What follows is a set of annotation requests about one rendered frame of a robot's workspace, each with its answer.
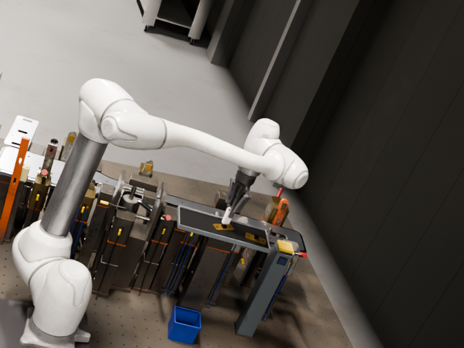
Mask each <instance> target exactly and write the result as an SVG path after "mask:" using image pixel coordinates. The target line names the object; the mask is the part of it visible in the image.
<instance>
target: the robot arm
mask: <svg viewBox="0 0 464 348"><path fill-rule="evenodd" d="M77 125H78V129H79V132H78V135H77V137H76V140H75V142H74V144H73V146H72V149H71V151H70V154H69V156H68V159H67V160H66V163H65V165H64V168H63V170H62V172H61V175H60V177H59V179H58V182H57V184H56V187H55V189H54V191H53V193H52V196H51V198H50V201H49V203H48V205H47V207H46V210H45V212H44V214H43V217H42V219H41V220H39V221H36V222H34V223H32V224H31V225H30V226H29V227H27V228H25V229H23V230H22V231H20V232H19V233H18V234H17V236H16V237H15V239H14V242H13V244H12V258H13V261H14V264H15V266H16V268H17V270H18V272H19V274H20V276H21V277H22V279H23V281H24V282H25V283H26V285H27V286H28V287H29V289H30V292H31V295H32V301H33V305H34V306H35V307H29V308H28V310H27V312H26V314H27V320H26V325H25V329H24V332H23V335H22V337H21V338H20V341H19V344H20V345H22V346H24V347H36V348H75V342H88V341H89V340H90V338H89V337H90V334H89V333H87V332H85V331H82V330H81V329H79V327H78V325H79V323H80V322H81V319H82V318H83V316H84V314H85V311H86V308H87V306H88V303H89V300H90V297H91V293H92V287H93V284H92V278H91V274H90V271H89V270H88V269H87V268H86V267H85V266H84V265H83V264H82V263H80V262H78V261H76V260H70V252H71V246H72V243H73V238H72V236H71V234H70V231H69V230H70V228H71V226H72V224H73V222H74V220H75V217H76V215H77V213H78V210H79V208H80V206H81V203H82V202H83V200H84V197H85V195H86V193H87V190H88V188H89V186H90V183H91V182H92V180H93V177H94V175H95V172H96V170H97V168H98V166H99V163H100V162H101V160H102V157H103V155H104V152H105V150H106V148H107V146H108V144H109V143H111V144H113V145H115V146H118V147H120V148H127V149H133V150H141V151H147V150H159V149H163V148H172V147H179V146H181V147H188V148H193V149H195V150H198V151H202V152H204V153H207V154H209V155H212V156H214V157H218V158H220V159H222V160H225V161H228V162H230V163H233V164H236V165H238V170H237V173H236V174H235V178H232V177H231V178H230V184H229V189H228V193H227V196H226V201H225V202H226V203H227V208H226V211H225V214H224V217H223V219H222V223H223V224H229V223H230V221H231V218H233V216H234V214H235V213H239V212H240V211H241V210H242V209H243V207H244V205H245V204H246V203H247V202H248V200H250V199H251V198H252V197H251V195H249V191H250V187H251V185H252V184H254V182H255V179H256V177H257V176H259V175H260V174H261V173H262V174H263V176H264V177H265V178H267V179H268V180H271V181H273V182H276V183H278V184H281V185H283V186H285V187H287V188H289V189H299V188H301V187H302V186H303V185H304V184H305V183H306V181H307V180H308V174H309V172H308V169H307V167H306V165H305V163H304V162H303V161H302V160H301V159H300V158H299V157H298V156H297V155H296V154H295V153H294V152H293V151H291V150H290V149H289V148H287V147H285V146H284V145H283V144H282V143H281V141H280V140H279V139H278V138H279V136H280V128H279V125H278V124H277V123H275V122H274V121H272V120H270V119H259V120H258V121H257V122H256V123H255V124H254V126H253V128H252V129H251V131H250V133H249V135H248V137H247V139H246V141H245V144H244V150H243V149H241V148H238V147H237V146H234V145H232V144H229V143H227V142H225V141H222V140H220V139H218V138H216V137H214V136H211V135H209V134H206V133H203V132H201V131H199V130H195V129H193V128H189V127H186V126H182V125H179V124H175V123H173V122H170V121H167V120H165V119H162V118H159V117H154V116H151V115H149V114H148V113H147V112H146V111H145V110H143V109H142V108H141V107H140V106H138V105H137V104H136V103H135V101H134V100H133V98H132V97H131V96H130V95H129V94H128V93H127V92H126V91H125V90H124V89H123V88H122V87H120V86H119V85H117V84H116V83H115V82H113V81H108V80H105V79H91V80H89V81H87V82H86V83H85V84H84V85H83V86H82V87H81V89H80V91H79V117H78V122H77Z"/></svg>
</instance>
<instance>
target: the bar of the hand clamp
mask: <svg viewBox="0 0 464 348"><path fill-rule="evenodd" d="M58 145H59V144H58V140H57V139H55V138H52V139H51V140H50V141H49V142H48V147H47V150H46V154H45V157H44V160H43V165H42V167H41V172H42V170H44V169H45V170H47V171H48V175H47V178H46V179H49V176H50V172H51V169H52V165H53V162H54V159H55V155H56V152H57V147H58ZM41 172H40V175H39V176H40V177H41V176H42V174H41Z"/></svg>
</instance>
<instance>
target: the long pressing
mask: <svg viewBox="0 0 464 348"><path fill-rule="evenodd" d="M18 151H19V149H18V148H15V147H11V146H4V147H3V148H1V150H0V174H2V175H7V176H9V177H12V173H13V170H14V167H15V162H16V158H17V154H18ZM28 156H29V157H28ZM44 157H45V156H43V155H39V154H36V153H32V152H29V151H27V153H26V158H25V161H24V164H27V165H30V170H29V174H28V178H27V180H26V181H27V182H32V183H33V182H35V177H36V176H37V173H38V171H39V167H42V165H43V162H44ZM65 163H66V162H63V161H61V160H58V159H54V162H53V165H52V169H51V172H52V173H53V174H52V179H51V183H50V188H52V189H54V188H55V187H56V184H57V182H58V179H59V177H60V175H61V172H62V170H63V168H64V165H65ZM93 179H94V180H95V181H96V183H98V184H101V185H102V183H105V184H110V185H112V186H114V187H115V189H116V186H117V183H118V180H116V179H113V178H111V177H109V176H107V175H104V174H103V173H100V172H99V171H96V172H95V175H94V177H93ZM106 181H108V182H106ZM95 188H96V189H97V190H96V194H95V199H96V198H98V194H99V190H100V188H101V187H98V186H95ZM136 198H137V197H136ZM137 200H138V202H137V203H138V204H139V205H141V206H142V207H144V208H145V209H146V210H147V211H148V212H149V213H151V211H152V208H153V206H151V205H148V204H144V203H142V199H140V198H137ZM164 202H165V203H169V204H173V205H176V206H179V205H181V206H185V207H188V208H192V209H197V210H199V211H204V212H205V213H210V214H214V213H215V212H219V213H221V214H222V217H224V214H225V210H222V209H217V208H215V207H212V206H207V205H205V204H200V203H197V202H193V201H190V200H186V199H183V198H180V197H176V196H173V195H169V194H166V199H165V201H164ZM182 202H183V203H182ZM245 217H246V216H245ZM247 220H248V223H249V225H252V226H256V227H259V228H262V229H266V230H268V228H272V232H271V233H276V234H279V235H283V236H285V237H286V240H290V241H293V242H297V243H298V246H299V249H300V252H303V253H307V250H306V247H305V243H304V240H303V237H302V235H301V234H300V233H299V232H297V231H295V230H292V229H288V228H285V227H282V226H278V225H275V224H271V223H268V222H263V221H261V220H257V219H253V218H251V217H247ZM268 238H269V244H270V247H273V245H274V244H275V242H276V243H277V241H278V240H282V241H283V240H284V239H283V238H279V237H276V236H273V235H272V234H268Z"/></svg>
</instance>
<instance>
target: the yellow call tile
mask: <svg viewBox="0 0 464 348"><path fill-rule="evenodd" d="M277 243H278V248H279V251H284V252H287V253H291V254H293V247H292V244H291V243H289V242H285V241H282V240H278V241H277Z"/></svg>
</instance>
